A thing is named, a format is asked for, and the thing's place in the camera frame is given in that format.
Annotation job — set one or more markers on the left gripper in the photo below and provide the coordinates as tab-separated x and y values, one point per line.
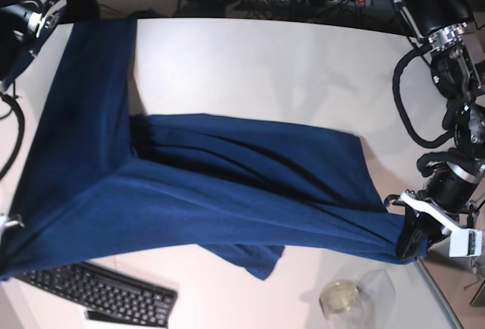
450	186

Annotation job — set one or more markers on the dark blue t-shirt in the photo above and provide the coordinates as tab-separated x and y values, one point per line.
99	181

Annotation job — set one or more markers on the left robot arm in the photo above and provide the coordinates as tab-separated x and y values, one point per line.
439	27

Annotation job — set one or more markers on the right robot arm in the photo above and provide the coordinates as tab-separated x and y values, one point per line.
25	26

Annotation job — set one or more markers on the clear tape roll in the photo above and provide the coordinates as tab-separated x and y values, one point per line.
339	296

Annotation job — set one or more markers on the black computer keyboard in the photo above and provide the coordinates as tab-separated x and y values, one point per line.
99	288

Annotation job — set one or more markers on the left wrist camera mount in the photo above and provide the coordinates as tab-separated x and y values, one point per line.
463	241

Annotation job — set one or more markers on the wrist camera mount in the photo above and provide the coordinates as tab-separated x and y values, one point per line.
463	241
8	223

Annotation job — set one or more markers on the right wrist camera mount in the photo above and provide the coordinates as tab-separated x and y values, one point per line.
8	223

